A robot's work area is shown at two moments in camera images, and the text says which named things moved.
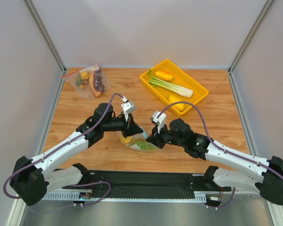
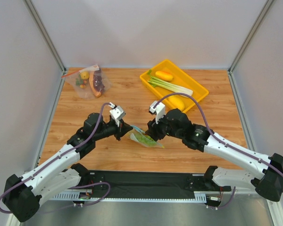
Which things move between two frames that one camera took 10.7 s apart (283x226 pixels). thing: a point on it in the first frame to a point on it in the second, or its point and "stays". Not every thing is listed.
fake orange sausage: x=97 y=94 stays
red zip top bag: x=89 y=83 stays
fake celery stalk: x=185 y=91 stays
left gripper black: x=128 y=125 to x=119 y=131
